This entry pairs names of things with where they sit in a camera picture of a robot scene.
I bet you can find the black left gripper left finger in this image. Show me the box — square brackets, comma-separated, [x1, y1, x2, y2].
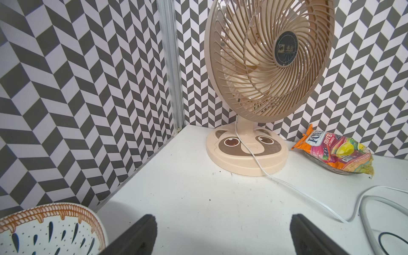
[100, 214, 158, 255]

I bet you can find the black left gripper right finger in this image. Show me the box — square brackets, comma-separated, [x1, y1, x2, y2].
[290, 214, 348, 255]

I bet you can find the white fan power cord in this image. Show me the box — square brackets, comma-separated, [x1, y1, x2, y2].
[234, 115, 408, 224]

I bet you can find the beige raccoon desk fan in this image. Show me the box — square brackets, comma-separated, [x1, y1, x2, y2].
[205, 1, 335, 176]

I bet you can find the colourful candy bag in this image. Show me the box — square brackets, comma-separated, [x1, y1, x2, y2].
[293, 125, 375, 176]

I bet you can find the thin black usb cable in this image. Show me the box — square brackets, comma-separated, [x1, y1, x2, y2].
[378, 232, 408, 255]

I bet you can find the aluminium corner post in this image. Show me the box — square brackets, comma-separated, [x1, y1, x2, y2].
[157, 0, 186, 133]

